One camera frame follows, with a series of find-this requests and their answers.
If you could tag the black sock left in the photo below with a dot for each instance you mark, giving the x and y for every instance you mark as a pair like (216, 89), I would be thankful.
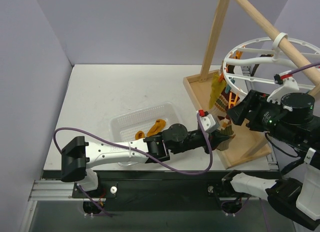
(230, 69)

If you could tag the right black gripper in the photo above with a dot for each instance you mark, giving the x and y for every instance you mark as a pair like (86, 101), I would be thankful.
(252, 110)

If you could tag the black sock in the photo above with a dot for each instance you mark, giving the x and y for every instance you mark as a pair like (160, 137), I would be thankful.
(230, 69)
(254, 69)

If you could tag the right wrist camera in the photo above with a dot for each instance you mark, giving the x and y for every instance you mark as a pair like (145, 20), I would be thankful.
(287, 84)

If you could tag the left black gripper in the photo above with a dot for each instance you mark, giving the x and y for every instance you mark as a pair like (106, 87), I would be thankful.
(210, 142)

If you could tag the mustard sock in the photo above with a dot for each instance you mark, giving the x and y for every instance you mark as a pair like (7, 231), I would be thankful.
(140, 135)
(157, 127)

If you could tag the orange clip upper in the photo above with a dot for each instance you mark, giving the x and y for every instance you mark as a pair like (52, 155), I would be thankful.
(232, 100)

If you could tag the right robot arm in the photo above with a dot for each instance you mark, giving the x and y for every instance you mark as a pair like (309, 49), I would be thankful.
(291, 121)

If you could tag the wooden drying rack frame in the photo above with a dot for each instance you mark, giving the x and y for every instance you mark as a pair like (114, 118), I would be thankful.
(247, 145)

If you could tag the olive yellow sock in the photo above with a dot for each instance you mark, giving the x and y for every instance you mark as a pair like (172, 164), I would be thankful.
(218, 84)

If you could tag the black sock right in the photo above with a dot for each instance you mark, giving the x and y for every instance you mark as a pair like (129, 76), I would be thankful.
(254, 69)

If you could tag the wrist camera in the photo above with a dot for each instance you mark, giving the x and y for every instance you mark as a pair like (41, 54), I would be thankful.
(208, 122)
(287, 84)

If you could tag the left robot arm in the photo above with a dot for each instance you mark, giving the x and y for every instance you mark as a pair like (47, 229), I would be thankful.
(79, 157)

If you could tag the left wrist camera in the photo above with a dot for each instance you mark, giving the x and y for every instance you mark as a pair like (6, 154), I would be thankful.
(208, 122)

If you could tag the white round sock hanger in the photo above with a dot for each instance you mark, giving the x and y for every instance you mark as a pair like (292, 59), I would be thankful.
(271, 59)

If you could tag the white plastic basket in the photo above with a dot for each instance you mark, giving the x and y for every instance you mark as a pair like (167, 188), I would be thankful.
(123, 128)

